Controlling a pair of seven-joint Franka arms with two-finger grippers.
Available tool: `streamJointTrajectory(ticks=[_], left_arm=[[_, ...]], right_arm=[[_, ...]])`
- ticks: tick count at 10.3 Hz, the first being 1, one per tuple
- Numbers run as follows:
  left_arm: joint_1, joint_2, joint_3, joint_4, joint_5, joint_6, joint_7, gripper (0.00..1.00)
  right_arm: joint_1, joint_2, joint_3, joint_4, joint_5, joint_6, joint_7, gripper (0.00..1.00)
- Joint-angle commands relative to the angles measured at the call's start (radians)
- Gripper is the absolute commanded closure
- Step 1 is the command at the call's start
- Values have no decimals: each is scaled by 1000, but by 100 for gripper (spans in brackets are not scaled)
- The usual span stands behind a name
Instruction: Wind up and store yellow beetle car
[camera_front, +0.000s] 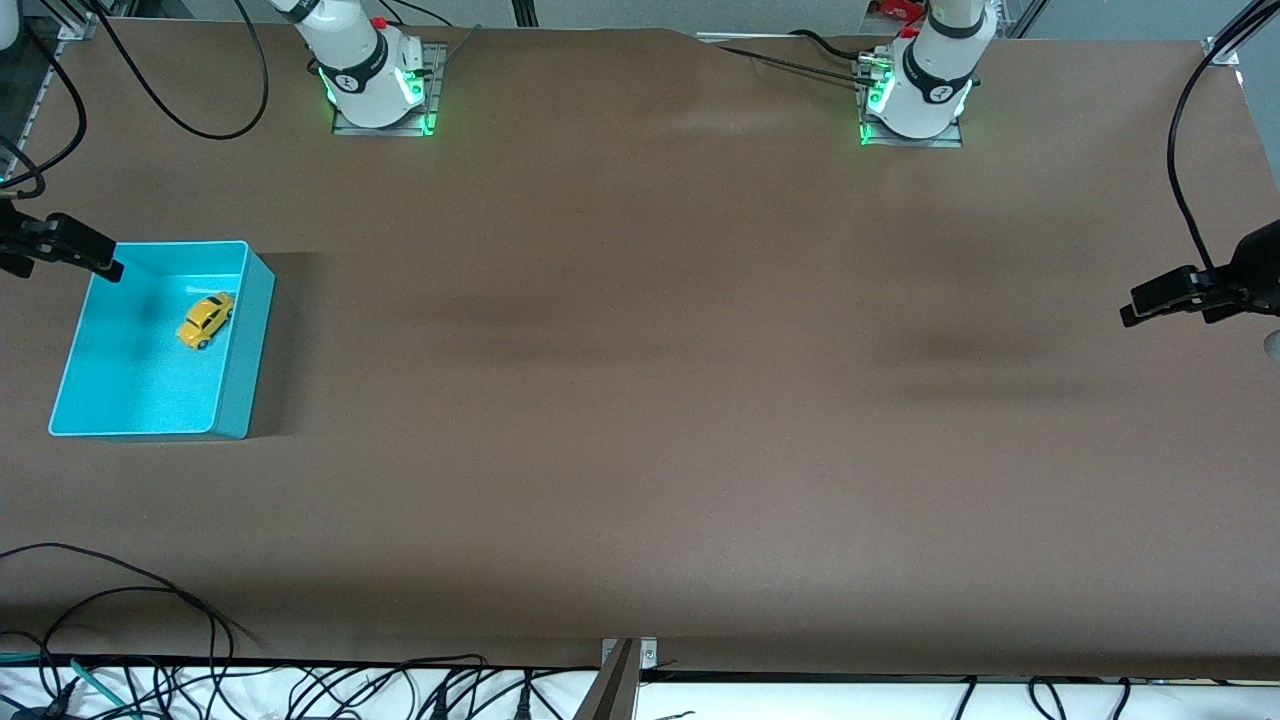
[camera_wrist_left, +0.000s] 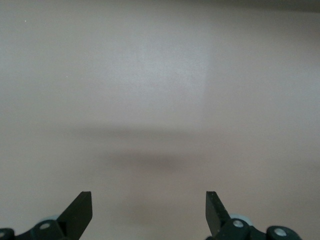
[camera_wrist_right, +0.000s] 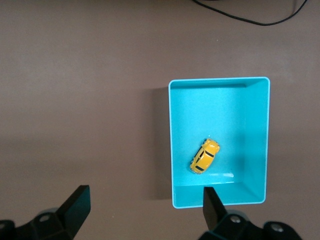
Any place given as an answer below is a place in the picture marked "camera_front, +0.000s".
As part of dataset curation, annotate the yellow beetle toy car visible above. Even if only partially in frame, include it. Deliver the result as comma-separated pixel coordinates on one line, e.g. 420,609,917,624
176,291,237,351

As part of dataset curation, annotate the turquoise plastic bin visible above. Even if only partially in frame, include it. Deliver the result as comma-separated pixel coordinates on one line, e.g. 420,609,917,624
48,240,277,441

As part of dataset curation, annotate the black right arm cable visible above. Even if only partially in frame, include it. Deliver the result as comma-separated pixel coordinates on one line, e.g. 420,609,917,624
0,0,271,191

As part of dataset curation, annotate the aluminium table edge rail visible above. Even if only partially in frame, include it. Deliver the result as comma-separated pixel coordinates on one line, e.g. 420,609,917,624
15,12,101,186

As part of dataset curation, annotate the aluminium frame profile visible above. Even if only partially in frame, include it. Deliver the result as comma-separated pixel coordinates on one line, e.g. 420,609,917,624
1205,0,1280,69

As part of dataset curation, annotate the long looping black cable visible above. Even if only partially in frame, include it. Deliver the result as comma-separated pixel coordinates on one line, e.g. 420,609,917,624
0,543,263,701

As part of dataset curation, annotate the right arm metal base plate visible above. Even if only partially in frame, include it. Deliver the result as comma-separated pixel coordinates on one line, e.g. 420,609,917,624
332,42,446,138

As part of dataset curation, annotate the teal cable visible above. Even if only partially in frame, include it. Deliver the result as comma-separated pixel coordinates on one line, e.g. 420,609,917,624
0,650,126,720

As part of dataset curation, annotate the thick curved black cable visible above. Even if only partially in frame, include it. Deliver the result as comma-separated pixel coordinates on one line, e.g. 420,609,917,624
790,28,866,61

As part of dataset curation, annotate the thin straight black cable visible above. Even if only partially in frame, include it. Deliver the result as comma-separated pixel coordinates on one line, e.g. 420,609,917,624
716,45,871,86

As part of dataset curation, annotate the slanted aluminium post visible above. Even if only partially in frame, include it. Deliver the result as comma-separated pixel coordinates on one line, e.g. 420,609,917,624
572,640,641,720

